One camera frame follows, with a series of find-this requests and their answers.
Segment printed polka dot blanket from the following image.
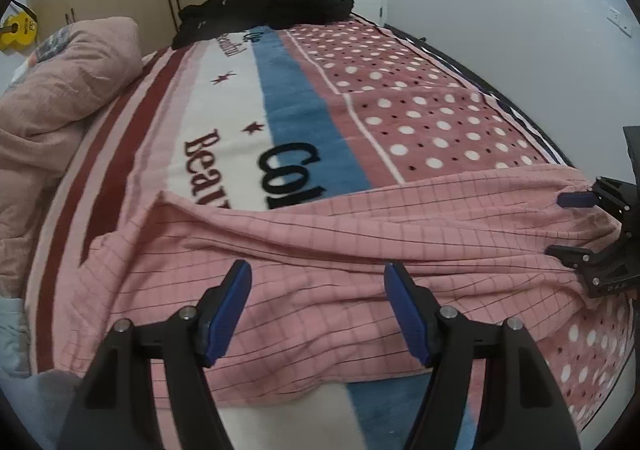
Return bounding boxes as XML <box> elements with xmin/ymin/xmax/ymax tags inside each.
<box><xmin>30</xmin><ymin>12</ymin><xmax>636</xmax><ymax>450</ymax></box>

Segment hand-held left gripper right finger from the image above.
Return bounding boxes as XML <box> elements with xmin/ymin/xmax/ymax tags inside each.
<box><xmin>384</xmin><ymin>262</ymin><xmax>583</xmax><ymax>450</ymax></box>

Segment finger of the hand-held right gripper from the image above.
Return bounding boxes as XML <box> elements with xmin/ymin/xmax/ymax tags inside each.
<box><xmin>545</xmin><ymin>244</ymin><xmax>608</xmax><ymax>277</ymax></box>
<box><xmin>556</xmin><ymin>176</ymin><xmax>633</xmax><ymax>220</ymax></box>

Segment pink plaid pants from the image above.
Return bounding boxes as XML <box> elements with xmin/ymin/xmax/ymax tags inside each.
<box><xmin>52</xmin><ymin>165</ymin><xmax>626</xmax><ymax>403</ymax></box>

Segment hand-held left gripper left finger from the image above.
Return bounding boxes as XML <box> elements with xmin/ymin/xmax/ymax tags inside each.
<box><xmin>57</xmin><ymin>259</ymin><xmax>253</xmax><ymax>450</ymax></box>

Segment white wall socket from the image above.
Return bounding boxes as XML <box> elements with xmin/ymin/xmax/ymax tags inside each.
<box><xmin>606</xmin><ymin>6</ymin><xmax>634</xmax><ymax>37</ymax></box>

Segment black clothes pile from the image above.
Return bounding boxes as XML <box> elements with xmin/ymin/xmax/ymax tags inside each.
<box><xmin>171</xmin><ymin>0</ymin><xmax>356</xmax><ymax>50</ymax></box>

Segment light blue cloth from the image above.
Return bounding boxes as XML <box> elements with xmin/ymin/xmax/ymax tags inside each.
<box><xmin>0</xmin><ymin>297</ymin><xmax>85</xmax><ymax>433</ymax></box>

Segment yellow ukulele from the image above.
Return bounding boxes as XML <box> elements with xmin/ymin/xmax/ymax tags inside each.
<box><xmin>0</xmin><ymin>0</ymin><xmax>40</xmax><ymax>51</ymax></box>

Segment pink quilt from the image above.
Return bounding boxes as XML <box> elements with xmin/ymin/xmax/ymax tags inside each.
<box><xmin>0</xmin><ymin>17</ymin><xmax>143</xmax><ymax>298</ymax></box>

